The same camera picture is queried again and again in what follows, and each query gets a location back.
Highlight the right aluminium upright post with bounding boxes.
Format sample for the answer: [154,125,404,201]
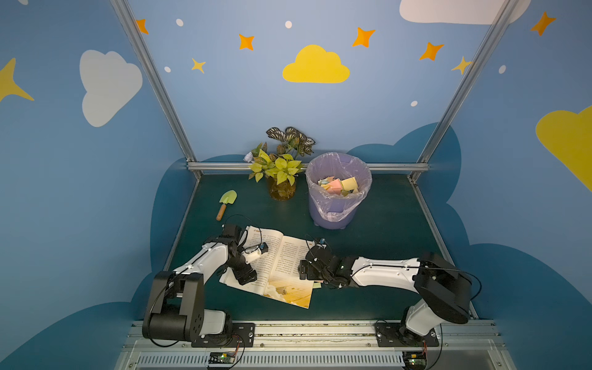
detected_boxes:
[409,0,520,185]

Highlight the discarded sticky notes pile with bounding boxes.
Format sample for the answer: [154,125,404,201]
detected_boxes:
[318,177,359,197]

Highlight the book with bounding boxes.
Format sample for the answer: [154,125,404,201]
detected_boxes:
[219,226,314,309]

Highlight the aluminium front rail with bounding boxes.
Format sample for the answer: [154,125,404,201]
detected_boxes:
[115,320,516,369]

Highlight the purple trash bin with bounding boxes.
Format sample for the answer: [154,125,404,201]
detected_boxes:
[305,152,373,231]

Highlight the aluminium upright post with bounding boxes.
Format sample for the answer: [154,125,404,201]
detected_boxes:
[110,0,202,181]
[409,0,520,185]

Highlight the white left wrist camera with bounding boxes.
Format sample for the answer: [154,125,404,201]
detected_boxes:
[242,242,269,265]

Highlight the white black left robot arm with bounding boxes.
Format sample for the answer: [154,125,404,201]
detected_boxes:
[142,224,269,348]

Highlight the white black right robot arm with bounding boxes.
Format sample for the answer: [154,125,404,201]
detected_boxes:
[298,245,473,344]

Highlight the right controller board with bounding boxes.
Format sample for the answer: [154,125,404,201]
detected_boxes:
[402,351,427,370]

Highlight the lilac bin liner bag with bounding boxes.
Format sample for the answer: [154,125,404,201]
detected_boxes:
[305,152,373,224]

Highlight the green trowel wooden handle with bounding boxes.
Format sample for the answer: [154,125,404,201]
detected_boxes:
[216,190,237,221]

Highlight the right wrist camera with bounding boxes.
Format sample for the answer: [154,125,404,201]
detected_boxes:
[314,238,328,248]

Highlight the controller board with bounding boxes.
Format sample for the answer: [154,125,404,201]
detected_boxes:
[208,352,238,367]
[402,351,427,370]

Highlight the aluminium back frame rail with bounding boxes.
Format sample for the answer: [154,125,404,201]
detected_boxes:
[187,161,430,174]

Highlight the left controller board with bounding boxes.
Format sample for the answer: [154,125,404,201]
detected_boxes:
[208,352,238,367]

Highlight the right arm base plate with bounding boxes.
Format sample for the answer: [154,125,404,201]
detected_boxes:
[374,320,439,348]

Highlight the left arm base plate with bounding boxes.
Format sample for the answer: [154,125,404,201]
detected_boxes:
[191,322,256,348]

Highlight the left aluminium upright post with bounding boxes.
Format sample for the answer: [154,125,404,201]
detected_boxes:
[110,0,202,181]

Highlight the glass vase with plants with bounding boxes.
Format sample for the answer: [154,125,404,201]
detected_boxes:
[243,126,316,201]

